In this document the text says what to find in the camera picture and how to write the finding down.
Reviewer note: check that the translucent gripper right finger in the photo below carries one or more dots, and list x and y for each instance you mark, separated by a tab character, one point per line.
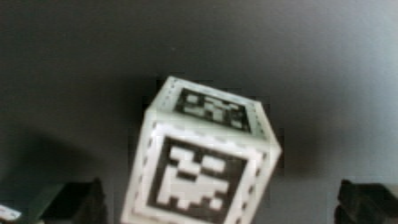
391	187

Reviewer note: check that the translucent gripper left finger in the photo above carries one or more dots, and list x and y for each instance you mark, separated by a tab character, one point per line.
15	216

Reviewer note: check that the white tagged cube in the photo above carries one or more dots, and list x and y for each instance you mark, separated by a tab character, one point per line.
205	158

